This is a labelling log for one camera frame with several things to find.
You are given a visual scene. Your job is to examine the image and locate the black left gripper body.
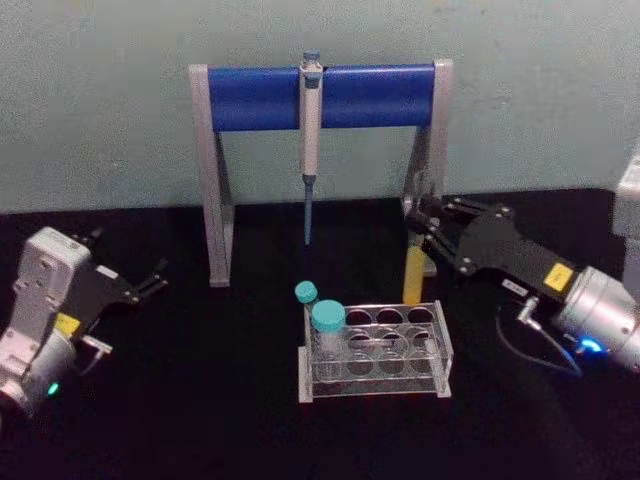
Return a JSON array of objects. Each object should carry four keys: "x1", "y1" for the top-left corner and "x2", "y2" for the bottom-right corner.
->
[{"x1": 53, "y1": 263, "x2": 142, "y2": 343}]

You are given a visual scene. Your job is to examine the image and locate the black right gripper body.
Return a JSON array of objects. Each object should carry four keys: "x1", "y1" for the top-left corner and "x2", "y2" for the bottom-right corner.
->
[{"x1": 452, "y1": 204, "x2": 582, "y2": 305}]

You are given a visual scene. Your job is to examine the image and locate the yellow cylinder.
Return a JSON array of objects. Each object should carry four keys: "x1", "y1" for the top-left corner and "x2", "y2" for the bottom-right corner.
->
[{"x1": 402, "y1": 243, "x2": 427, "y2": 306}]

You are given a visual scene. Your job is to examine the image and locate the large tube with teal cap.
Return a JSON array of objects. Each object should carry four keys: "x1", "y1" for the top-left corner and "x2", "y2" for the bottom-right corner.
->
[{"x1": 310, "y1": 298, "x2": 348, "y2": 362}]

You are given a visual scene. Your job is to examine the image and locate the small tube with teal cap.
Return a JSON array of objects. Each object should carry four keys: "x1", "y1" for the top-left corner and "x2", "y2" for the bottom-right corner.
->
[{"x1": 294, "y1": 280, "x2": 320, "y2": 307}]

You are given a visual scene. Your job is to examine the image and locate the black table cloth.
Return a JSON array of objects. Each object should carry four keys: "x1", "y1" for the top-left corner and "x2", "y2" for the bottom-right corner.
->
[{"x1": 0, "y1": 187, "x2": 640, "y2": 480}]

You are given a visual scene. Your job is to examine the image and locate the clear plastic tube rack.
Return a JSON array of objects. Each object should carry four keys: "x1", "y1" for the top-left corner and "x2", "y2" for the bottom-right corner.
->
[{"x1": 298, "y1": 299, "x2": 455, "y2": 404}]

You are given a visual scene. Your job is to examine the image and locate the grey pipette with blue tip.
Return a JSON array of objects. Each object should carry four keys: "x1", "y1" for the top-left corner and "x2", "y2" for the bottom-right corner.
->
[{"x1": 298, "y1": 48, "x2": 324, "y2": 247}]

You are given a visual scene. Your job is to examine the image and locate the grey stand with blue bar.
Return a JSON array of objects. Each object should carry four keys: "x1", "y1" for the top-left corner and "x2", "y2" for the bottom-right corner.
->
[{"x1": 188, "y1": 58, "x2": 455, "y2": 289}]

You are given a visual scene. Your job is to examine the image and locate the right gripper dark cable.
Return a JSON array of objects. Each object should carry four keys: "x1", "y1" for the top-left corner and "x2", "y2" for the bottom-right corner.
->
[{"x1": 494, "y1": 295, "x2": 584, "y2": 379}]

